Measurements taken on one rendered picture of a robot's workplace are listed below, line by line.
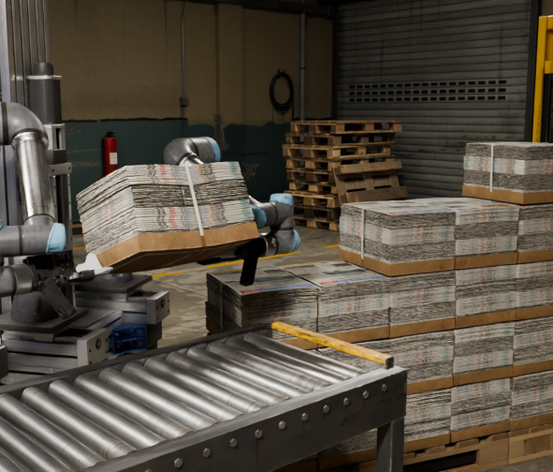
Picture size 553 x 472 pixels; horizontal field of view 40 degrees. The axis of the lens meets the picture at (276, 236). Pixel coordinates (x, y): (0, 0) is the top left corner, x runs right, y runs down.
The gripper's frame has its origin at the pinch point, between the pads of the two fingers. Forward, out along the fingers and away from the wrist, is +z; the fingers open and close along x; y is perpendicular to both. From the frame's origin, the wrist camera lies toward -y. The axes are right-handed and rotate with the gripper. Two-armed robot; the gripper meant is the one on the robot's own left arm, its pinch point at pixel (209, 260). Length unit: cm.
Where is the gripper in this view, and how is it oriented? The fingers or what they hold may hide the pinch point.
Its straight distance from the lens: 225.7
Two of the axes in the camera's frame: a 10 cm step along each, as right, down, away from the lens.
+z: -7.4, 1.1, -6.6
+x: 6.3, -2.4, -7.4
